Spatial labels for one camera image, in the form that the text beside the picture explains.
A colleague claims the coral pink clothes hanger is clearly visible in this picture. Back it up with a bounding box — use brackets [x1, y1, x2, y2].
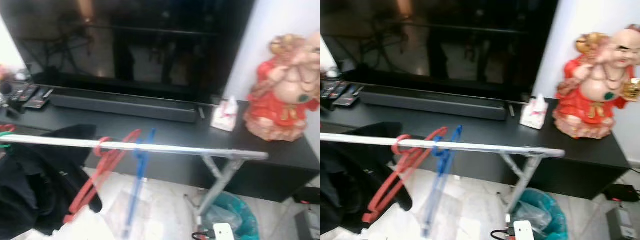
[361, 126, 449, 224]
[63, 128, 143, 224]

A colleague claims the teal plastic bin liner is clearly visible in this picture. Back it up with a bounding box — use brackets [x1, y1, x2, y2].
[200, 191, 260, 240]
[507, 187, 568, 240]

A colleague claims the white pink tissue pack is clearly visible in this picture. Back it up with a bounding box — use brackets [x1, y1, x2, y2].
[210, 96, 239, 133]
[520, 94, 549, 131]

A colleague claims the black flat screen television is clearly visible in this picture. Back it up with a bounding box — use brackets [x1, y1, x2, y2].
[0, 0, 257, 103]
[320, 0, 560, 103]

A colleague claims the black soundbar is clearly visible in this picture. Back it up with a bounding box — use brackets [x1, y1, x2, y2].
[358, 85, 508, 122]
[48, 89, 198, 124]

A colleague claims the flat black device box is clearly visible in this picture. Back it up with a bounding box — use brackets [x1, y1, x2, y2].
[292, 186, 321, 206]
[602, 183, 640, 203]

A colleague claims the red laughing Buddha statue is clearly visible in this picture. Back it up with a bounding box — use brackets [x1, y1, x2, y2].
[552, 24, 640, 141]
[243, 32, 321, 142]

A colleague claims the grey power adapter box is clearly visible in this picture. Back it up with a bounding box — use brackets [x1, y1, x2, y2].
[606, 206, 640, 240]
[295, 210, 321, 240]

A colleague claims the silver metal clothes rack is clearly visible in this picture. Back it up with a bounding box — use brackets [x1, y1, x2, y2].
[320, 132, 566, 226]
[0, 134, 270, 226]

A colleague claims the blue clothes hanger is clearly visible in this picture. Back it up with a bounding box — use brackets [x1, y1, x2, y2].
[122, 127, 157, 240]
[420, 125, 463, 238]

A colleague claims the black remote control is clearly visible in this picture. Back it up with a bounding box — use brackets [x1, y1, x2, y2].
[322, 80, 343, 99]
[332, 82, 353, 101]
[22, 86, 42, 106]
[10, 84, 31, 103]

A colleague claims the black TV cabinet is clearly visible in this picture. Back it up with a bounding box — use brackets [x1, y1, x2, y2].
[320, 90, 632, 201]
[0, 92, 321, 203]

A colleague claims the small black set-top box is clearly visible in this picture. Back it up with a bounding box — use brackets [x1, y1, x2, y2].
[334, 94, 363, 107]
[26, 96, 53, 110]

